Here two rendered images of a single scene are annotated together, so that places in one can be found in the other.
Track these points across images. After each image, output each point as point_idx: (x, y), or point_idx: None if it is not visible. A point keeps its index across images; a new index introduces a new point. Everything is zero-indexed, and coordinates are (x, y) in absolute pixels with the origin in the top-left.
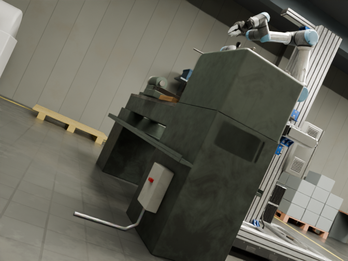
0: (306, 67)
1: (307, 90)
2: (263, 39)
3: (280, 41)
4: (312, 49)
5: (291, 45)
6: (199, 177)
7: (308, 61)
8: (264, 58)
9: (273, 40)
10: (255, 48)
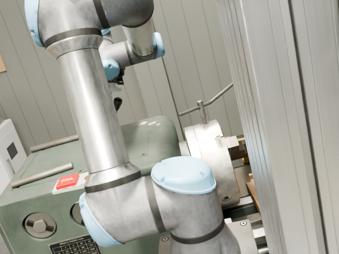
0: (73, 120)
1: (80, 207)
2: None
3: (131, 33)
4: (53, 49)
5: (132, 22)
6: None
7: (67, 99)
8: (24, 162)
9: (132, 42)
10: (30, 148)
